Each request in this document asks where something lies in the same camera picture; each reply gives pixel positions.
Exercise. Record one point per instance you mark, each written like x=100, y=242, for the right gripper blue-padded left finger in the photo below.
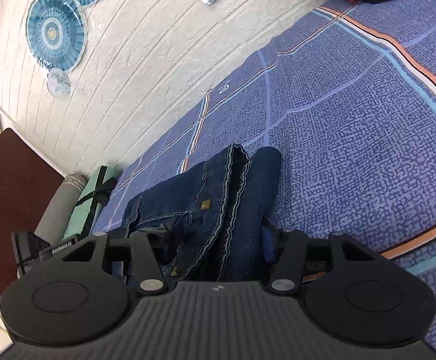
x=81, y=293

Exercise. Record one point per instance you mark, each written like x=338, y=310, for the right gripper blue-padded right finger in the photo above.
x=348, y=290

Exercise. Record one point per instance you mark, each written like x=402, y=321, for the dark blue denim pants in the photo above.
x=206, y=224

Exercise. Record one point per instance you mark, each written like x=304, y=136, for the grey patterned pillow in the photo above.
x=56, y=216

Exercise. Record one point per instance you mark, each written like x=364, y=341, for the dark brown wooden headboard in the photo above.
x=27, y=183

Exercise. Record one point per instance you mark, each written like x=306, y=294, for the green pillow with black ribbon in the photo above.
x=92, y=200

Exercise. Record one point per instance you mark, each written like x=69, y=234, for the small white paper fan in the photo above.
x=58, y=82

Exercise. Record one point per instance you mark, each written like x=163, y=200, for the blue plaid bed sheet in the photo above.
x=348, y=96

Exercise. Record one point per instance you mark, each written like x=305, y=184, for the blue paper fan decoration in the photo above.
x=56, y=33

